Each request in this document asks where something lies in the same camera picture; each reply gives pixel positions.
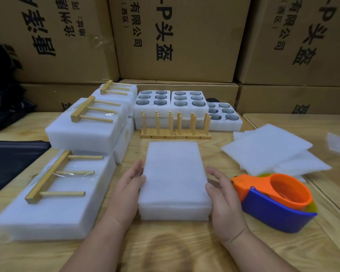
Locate person's right hand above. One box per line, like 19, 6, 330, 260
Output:
205, 165, 250, 244

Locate person's left hand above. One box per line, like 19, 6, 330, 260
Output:
105, 159, 146, 230

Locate orange and blue tape dispenser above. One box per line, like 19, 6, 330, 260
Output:
232, 173, 318, 234

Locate row of wooden peg racks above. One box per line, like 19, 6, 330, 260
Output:
140, 111, 212, 139

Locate pile of white foam sheets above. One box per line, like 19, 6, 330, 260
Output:
221, 123, 332, 178

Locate wooden rack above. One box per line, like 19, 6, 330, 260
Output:
100, 80, 131, 95
70, 96, 121, 124
25, 150, 104, 204

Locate stack of white foam trays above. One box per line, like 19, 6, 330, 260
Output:
133, 90, 243, 133

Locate person's left forearm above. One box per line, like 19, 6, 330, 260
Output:
61, 218, 131, 272

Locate black plastic bags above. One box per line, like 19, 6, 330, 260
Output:
0, 140, 52, 199

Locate black plastic bag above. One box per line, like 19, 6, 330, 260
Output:
0, 38, 37, 132

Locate stack of brown cardboard boxes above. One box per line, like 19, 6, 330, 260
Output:
0, 0, 340, 116

